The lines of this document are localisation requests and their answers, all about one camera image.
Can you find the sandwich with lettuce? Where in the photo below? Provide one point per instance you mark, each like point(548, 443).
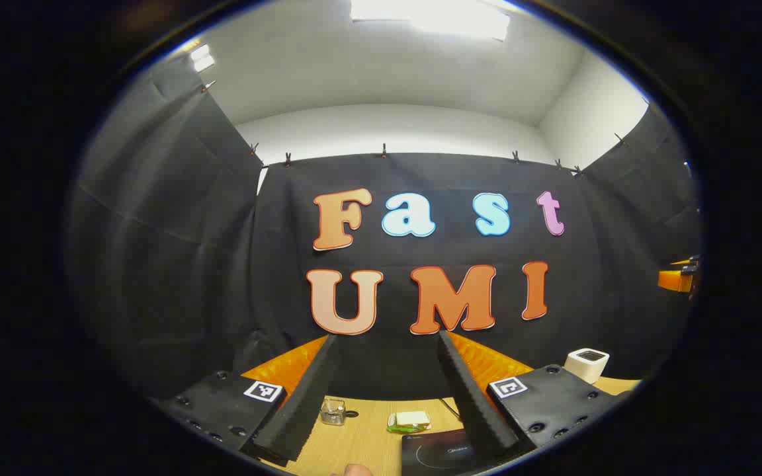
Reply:
point(413, 418)

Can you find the row of black spring clips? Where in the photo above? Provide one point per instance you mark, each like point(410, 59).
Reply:
point(384, 152)

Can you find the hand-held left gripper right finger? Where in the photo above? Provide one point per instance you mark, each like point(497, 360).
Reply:
point(477, 410)

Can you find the black backdrop cloth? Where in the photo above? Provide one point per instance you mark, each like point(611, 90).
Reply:
point(222, 264)

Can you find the large ceiling light panel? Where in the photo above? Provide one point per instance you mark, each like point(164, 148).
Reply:
point(430, 16)

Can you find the small ceiling light panel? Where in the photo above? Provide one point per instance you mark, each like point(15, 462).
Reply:
point(202, 58)

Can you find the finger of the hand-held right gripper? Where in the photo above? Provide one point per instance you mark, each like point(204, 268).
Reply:
point(675, 280)

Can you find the small white plate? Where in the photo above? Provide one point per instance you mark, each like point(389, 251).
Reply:
point(393, 423)

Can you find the white toaster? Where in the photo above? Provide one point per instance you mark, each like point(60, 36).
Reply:
point(586, 367)

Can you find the black induction cooktop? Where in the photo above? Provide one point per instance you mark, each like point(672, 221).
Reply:
point(434, 453)

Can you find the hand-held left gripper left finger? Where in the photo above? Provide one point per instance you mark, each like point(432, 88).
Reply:
point(301, 410)

